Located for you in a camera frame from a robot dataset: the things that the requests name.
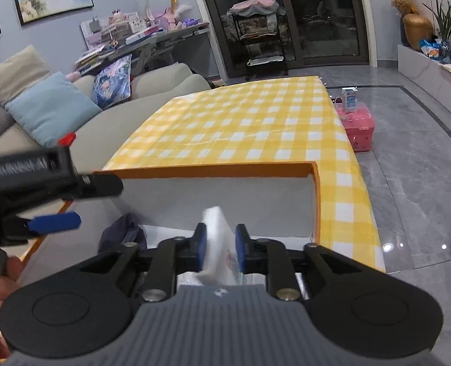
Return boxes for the cluttered desk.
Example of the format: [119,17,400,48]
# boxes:
[74,0,209,75]

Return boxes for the green potted plant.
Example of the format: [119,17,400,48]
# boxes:
[424,0,451,64]

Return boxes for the white tv cabinet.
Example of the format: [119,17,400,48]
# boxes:
[397,45,451,112]

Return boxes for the milk carton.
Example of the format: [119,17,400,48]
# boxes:
[341,87,359,113]

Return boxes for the yellow checkered tablecloth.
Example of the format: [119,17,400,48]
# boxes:
[106,76,385,270]

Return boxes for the orange cardboard box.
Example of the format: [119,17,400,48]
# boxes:
[19,163,320,285]

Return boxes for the light blue cushion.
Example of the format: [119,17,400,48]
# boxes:
[5,73,101,147]

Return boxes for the navy blue cloth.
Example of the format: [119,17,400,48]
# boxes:
[98,213,148,254]

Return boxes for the beige cushion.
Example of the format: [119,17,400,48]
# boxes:
[0,45,51,107]

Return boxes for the black trolley with pink cover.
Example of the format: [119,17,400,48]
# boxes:
[228,0,288,81]

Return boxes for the red ribbon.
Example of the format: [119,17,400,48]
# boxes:
[57,132,77,146]

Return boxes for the gold vase with dried flowers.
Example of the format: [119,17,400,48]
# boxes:
[390,0,433,51]

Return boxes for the anime print cushion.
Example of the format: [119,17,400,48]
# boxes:
[91,55,132,110]

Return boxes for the pink storage basket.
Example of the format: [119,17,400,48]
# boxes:
[334,102,375,152]

